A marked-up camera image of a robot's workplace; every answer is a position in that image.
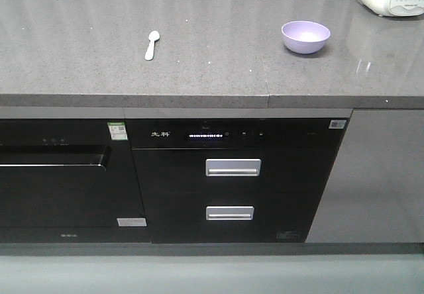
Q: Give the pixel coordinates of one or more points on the mint green plastic spoon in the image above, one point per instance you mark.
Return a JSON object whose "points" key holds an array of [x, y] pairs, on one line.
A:
{"points": [[153, 37]]}

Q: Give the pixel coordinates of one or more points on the purple plastic bowl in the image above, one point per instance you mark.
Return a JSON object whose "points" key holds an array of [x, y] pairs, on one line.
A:
{"points": [[304, 37]]}

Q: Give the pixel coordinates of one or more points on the black drawer sterilizer cabinet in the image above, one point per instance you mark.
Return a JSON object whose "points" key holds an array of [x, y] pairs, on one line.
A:
{"points": [[226, 180]]}

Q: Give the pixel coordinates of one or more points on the grey cabinet door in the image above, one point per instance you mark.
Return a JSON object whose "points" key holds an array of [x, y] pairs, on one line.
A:
{"points": [[375, 190]]}

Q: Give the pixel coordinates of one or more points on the black built-in dishwasher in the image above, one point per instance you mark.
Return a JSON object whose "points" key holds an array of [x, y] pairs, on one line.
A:
{"points": [[69, 180]]}

